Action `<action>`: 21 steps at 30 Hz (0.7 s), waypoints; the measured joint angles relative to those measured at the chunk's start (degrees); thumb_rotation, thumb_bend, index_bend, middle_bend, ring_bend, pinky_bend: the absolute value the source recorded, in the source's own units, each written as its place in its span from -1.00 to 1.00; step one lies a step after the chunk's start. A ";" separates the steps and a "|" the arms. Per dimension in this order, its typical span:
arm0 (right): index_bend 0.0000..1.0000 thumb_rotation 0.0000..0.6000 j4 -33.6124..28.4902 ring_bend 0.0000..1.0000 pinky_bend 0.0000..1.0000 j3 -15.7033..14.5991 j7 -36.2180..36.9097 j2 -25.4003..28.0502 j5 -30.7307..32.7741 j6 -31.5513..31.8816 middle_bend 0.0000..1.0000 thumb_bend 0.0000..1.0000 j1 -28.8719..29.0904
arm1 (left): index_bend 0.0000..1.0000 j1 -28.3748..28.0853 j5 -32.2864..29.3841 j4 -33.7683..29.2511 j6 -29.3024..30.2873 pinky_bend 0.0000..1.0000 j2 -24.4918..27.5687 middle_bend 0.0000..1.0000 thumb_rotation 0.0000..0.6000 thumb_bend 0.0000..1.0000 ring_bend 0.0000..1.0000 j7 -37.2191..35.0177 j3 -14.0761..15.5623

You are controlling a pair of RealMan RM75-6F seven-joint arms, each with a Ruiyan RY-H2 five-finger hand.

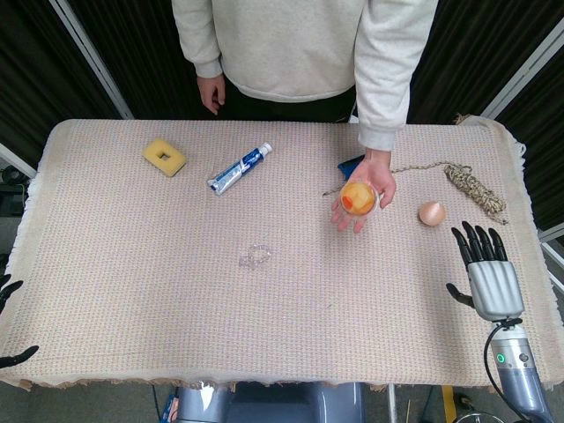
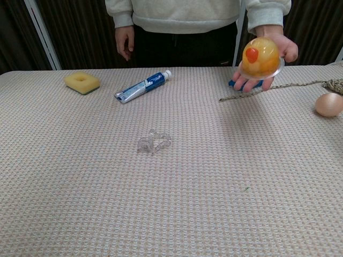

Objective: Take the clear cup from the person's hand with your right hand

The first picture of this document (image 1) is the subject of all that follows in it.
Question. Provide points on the copper coloured egg shell half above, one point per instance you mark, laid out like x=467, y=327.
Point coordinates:
x=432, y=213

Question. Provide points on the fruit cup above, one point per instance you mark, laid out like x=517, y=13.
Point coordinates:
x=358, y=198

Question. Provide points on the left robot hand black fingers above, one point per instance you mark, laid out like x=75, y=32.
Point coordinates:
x=9, y=293

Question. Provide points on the person's bare hand holding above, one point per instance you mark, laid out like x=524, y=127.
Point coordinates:
x=374, y=185

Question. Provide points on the beige woven tablecloth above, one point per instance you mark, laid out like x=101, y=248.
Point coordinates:
x=273, y=264

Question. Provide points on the grey robot base body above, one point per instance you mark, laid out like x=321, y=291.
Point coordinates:
x=269, y=403

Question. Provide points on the person's torso white sweatshirt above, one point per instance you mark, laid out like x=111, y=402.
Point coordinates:
x=291, y=48

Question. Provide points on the person's forearm white sleeve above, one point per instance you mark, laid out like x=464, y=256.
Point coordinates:
x=383, y=83

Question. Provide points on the person's bare hanging hand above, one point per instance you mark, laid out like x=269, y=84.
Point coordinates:
x=212, y=94

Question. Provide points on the braided twine bundle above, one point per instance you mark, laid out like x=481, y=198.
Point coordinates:
x=473, y=189

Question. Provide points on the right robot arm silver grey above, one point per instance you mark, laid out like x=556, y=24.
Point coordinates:
x=522, y=370

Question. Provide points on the blue white toothpaste tube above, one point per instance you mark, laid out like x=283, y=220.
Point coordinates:
x=240, y=168

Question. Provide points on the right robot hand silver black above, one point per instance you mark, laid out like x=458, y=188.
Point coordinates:
x=492, y=282

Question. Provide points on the dark blue flat object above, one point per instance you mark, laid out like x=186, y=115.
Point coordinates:
x=351, y=166

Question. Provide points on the yellow sponge with hole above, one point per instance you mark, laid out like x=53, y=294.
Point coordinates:
x=165, y=157

